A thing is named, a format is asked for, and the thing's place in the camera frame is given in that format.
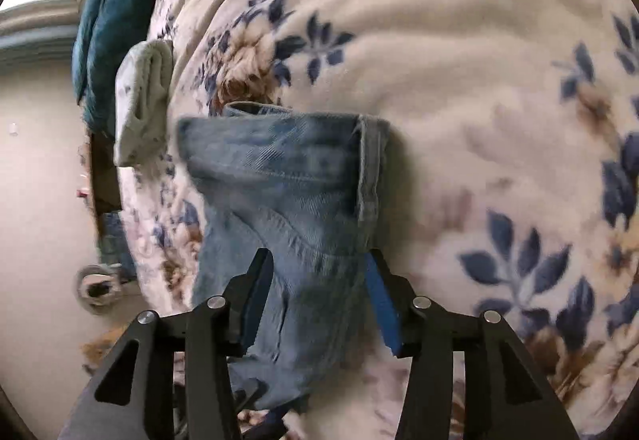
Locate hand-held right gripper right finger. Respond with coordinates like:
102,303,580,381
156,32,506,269
364,249,582,440

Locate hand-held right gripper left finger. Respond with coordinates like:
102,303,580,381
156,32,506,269
59,247,275,440

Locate blue denim pants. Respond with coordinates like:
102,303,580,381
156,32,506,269
176,101,391,413

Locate round metal floor fixture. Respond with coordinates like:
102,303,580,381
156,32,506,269
76,265,123,316

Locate floral fleece blanket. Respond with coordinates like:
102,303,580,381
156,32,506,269
117,0,639,440

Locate pale grey folded cloth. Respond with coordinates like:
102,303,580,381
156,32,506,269
113,39,175,167

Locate teal velvet pillow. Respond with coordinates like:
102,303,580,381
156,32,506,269
71,0,183,136

